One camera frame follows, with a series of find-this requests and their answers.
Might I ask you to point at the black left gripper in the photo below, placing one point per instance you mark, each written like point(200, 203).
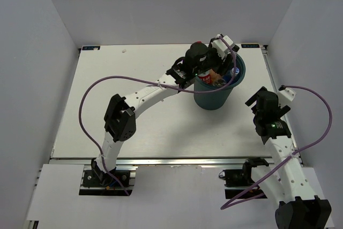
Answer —
point(228, 63)

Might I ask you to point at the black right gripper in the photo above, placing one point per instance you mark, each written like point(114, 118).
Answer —
point(282, 110)

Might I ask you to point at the orange juice bottle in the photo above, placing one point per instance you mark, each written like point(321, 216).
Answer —
point(214, 75)

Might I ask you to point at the tall blue label water bottle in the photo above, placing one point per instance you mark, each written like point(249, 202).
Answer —
point(234, 72)

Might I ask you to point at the red label water bottle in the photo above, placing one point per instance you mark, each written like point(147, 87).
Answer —
point(205, 77)

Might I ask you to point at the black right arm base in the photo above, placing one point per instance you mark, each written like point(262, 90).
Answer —
point(236, 180)

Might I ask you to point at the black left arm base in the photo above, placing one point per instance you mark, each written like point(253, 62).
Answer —
point(91, 185)

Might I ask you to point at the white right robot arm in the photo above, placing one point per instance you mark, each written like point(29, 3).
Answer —
point(297, 204)

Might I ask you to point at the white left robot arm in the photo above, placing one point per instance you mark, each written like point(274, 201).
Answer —
point(122, 112)

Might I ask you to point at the dark green plastic bin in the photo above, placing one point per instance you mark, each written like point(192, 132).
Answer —
point(215, 100)

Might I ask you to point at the blue sticker left corner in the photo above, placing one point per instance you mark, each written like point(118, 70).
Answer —
point(90, 48)

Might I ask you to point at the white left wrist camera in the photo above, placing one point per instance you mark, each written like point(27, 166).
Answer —
point(224, 45)

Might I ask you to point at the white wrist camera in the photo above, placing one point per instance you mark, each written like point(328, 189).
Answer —
point(285, 95)
point(224, 45)

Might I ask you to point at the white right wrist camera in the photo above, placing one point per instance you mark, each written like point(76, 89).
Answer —
point(285, 95)

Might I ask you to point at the aluminium table side rail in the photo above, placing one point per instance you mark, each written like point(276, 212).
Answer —
point(275, 88)

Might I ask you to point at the aluminium table front rail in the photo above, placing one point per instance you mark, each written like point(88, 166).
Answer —
point(155, 161)

